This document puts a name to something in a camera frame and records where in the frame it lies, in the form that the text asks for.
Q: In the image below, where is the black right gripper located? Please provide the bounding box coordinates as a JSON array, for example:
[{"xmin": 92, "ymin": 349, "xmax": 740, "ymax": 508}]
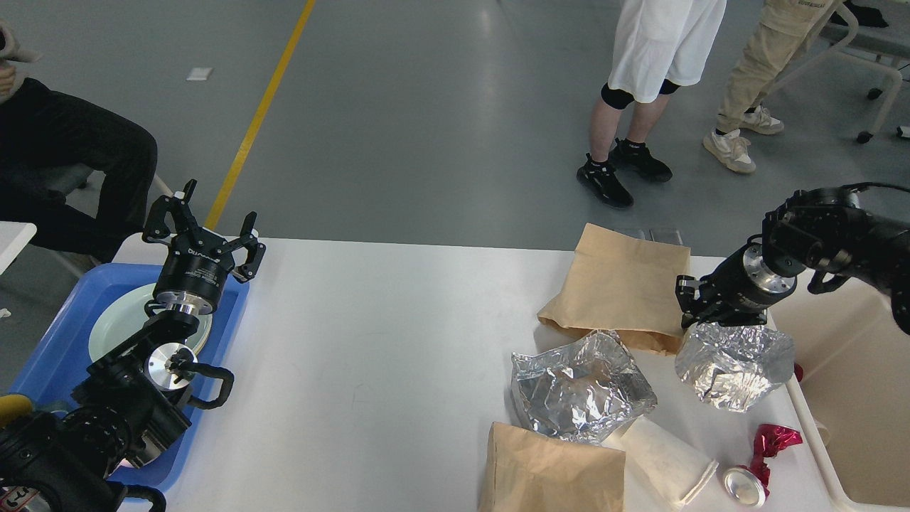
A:
[{"xmin": 675, "ymin": 243, "xmax": 797, "ymax": 329}]

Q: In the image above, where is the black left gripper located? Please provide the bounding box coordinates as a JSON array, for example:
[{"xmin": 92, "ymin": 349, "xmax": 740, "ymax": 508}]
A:
[{"xmin": 142, "ymin": 179, "xmax": 267, "ymax": 315}]

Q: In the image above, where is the foil small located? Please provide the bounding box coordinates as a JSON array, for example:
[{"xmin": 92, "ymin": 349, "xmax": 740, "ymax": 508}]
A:
[{"xmin": 674, "ymin": 323, "xmax": 796, "ymax": 414}]

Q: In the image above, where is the brown paper bag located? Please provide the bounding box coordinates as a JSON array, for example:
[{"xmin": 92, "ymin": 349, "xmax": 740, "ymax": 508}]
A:
[
  {"xmin": 478, "ymin": 422, "xmax": 626, "ymax": 511},
  {"xmin": 537, "ymin": 223, "xmax": 691, "ymax": 356}
]

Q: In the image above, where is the green plate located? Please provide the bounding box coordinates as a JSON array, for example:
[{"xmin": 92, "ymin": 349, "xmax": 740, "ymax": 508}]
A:
[{"xmin": 87, "ymin": 283, "xmax": 214, "ymax": 365}]

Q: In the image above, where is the crushed red can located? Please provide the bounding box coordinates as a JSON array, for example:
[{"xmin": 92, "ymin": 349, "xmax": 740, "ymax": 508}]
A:
[{"xmin": 721, "ymin": 422, "xmax": 803, "ymax": 508}]

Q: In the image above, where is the pink ribbed mug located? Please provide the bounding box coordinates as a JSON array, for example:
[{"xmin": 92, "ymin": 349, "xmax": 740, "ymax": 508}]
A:
[{"xmin": 118, "ymin": 439, "xmax": 168, "ymax": 469}]

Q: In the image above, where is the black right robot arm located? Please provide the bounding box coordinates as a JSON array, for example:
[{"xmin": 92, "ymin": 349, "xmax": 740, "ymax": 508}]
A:
[{"xmin": 675, "ymin": 182, "xmax": 909, "ymax": 333}]

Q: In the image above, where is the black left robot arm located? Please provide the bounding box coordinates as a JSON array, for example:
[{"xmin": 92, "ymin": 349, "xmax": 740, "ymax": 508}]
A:
[{"xmin": 1, "ymin": 179, "xmax": 266, "ymax": 511}]

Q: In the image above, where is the seated person at left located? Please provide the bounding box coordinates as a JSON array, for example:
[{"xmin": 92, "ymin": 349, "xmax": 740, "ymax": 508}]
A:
[{"xmin": 1, "ymin": 22, "xmax": 157, "ymax": 265}]

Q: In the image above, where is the crumpled foil large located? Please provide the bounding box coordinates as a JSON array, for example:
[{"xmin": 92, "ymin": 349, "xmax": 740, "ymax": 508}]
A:
[{"xmin": 511, "ymin": 330, "xmax": 658, "ymax": 444}]

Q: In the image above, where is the white paper cup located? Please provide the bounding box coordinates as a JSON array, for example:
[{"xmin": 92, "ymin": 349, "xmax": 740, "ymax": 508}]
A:
[{"xmin": 601, "ymin": 416, "xmax": 719, "ymax": 511}]

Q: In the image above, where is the white plastic bin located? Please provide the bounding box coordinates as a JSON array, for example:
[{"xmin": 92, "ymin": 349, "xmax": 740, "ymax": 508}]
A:
[{"xmin": 769, "ymin": 271, "xmax": 909, "ymax": 511}]

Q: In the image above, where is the white side table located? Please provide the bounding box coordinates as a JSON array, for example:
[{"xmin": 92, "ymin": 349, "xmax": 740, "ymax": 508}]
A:
[{"xmin": 0, "ymin": 220, "xmax": 37, "ymax": 274}]

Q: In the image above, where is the person in white shorts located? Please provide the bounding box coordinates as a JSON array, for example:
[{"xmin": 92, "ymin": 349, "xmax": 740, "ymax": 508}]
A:
[{"xmin": 577, "ymin": 1, "xmax": 726, "ymax": 208}]

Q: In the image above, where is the teal mug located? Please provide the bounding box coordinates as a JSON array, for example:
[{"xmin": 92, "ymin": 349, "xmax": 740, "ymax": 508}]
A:
[{"xmin": 0, "ymin": 393, "xmax": 35, "ymax": 429}]

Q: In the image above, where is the person in beige trousers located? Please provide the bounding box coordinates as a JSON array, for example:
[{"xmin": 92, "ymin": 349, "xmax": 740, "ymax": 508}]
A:
[{"xmin": 702, "ymin": 1, "xmax": 841, "ymax": 174}]

